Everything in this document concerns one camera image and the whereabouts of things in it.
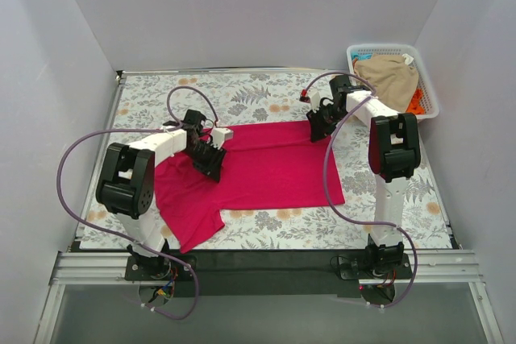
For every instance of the beige t shirt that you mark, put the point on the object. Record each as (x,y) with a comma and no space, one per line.
(394,79)

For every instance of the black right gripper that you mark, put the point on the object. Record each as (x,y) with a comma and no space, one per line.
(321,119)

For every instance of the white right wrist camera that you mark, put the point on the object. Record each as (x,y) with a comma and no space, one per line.
(312,97)

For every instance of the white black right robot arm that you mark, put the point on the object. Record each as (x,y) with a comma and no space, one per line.
(393,156)

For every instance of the white plastic basket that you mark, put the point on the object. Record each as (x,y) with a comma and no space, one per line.
(429,99)

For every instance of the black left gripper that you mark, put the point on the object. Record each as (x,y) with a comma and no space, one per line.
(207,153)

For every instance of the orange t shirt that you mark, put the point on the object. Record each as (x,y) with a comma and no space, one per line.
(415,105)

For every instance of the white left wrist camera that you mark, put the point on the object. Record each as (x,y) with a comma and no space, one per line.
(219,135)

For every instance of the aluminium frame rail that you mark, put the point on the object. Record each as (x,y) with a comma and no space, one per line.
(434,266)

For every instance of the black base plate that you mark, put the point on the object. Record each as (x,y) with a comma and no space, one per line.
(266,273)

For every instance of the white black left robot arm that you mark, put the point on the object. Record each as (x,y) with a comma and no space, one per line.
(126,183)

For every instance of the floral table mat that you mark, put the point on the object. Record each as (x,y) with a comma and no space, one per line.
(146,101)

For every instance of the pink t shirt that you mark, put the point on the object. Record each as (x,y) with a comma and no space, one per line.
(270,165)

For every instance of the blue t shirt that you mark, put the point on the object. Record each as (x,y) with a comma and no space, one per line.
(356,55)

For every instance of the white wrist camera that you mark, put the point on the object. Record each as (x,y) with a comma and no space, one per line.
(219,135)
(312,97)

